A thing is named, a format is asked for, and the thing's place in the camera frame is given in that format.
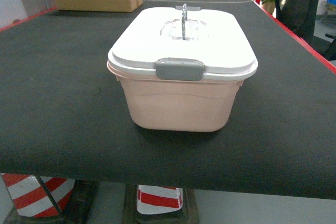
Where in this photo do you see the pink plastic storage box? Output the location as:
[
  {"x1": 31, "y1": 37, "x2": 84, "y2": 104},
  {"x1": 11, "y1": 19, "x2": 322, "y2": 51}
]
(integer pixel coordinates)
[{"x1": 107, "y1": 63, "x2": 243, "y2": 132}]

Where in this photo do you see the white box lid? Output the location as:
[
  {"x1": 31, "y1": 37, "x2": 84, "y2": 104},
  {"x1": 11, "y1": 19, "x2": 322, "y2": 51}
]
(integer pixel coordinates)
[{"x1": 107, "y1": 7, "x2": 258, "y2": 81}]

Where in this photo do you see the grey lid latch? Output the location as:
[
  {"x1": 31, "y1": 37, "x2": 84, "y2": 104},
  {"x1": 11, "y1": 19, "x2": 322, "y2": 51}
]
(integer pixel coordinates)
[{"x1": 155, "y1": 58, "x2": 205, "y2": 81}]

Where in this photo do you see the right red white cone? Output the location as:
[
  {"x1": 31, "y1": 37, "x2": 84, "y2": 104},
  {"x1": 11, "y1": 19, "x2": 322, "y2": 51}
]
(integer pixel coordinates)
[{"x1": 122, "y1": 185, "x2": 200, "y2": 223}]

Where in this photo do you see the red white cone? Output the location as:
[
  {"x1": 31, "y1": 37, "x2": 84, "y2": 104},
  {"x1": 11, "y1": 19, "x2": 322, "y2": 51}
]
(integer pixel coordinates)
[
  {"x1": 122, "y1": 185, "x2": 200, "y2": 223},
  {"x1": 1, "y1": 173, "x2": 98, "y2": 223}
]

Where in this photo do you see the black office chair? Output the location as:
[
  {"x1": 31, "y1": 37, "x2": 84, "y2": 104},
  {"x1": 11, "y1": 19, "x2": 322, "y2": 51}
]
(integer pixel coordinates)
[{"x1": 275, "y1": 0, "x2": 335, "y2": 61}]

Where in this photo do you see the left red white cone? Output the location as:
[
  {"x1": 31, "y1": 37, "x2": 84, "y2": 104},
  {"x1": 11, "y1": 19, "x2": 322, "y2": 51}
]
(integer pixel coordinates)
[{"x1": 1, "y1": 173, "x2": 98, "y2": 223}]

